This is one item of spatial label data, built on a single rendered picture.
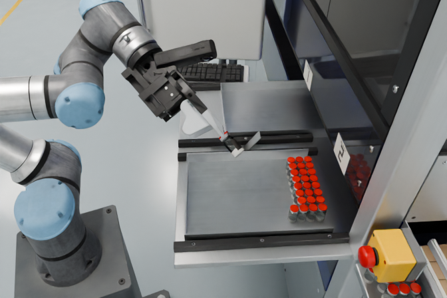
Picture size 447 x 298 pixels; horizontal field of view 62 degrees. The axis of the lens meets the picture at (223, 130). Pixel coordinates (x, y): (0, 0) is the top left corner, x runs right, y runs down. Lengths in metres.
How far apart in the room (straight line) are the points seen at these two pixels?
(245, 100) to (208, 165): 0.33
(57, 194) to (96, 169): 1.49
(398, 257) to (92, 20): 0.70
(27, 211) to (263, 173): 0.57
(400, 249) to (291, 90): 0.73
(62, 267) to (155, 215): 1.14
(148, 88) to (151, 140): 1.80
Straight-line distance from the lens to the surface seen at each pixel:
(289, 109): 1.25
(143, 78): 0.69
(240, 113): 1.21
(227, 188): 0.99
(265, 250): 0.89
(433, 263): 0.92
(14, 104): 0.68
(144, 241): 1.97
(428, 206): 0.82
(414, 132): 0.64
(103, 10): 0.74
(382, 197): 0.75
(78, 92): 0.64
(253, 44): 1.60
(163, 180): 2.20
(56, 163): 0.95
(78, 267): 0.98
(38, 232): 0.87
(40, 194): 0.89
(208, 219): 0.93
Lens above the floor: 1.64
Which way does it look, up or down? 41 degrees down
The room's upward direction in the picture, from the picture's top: straight up
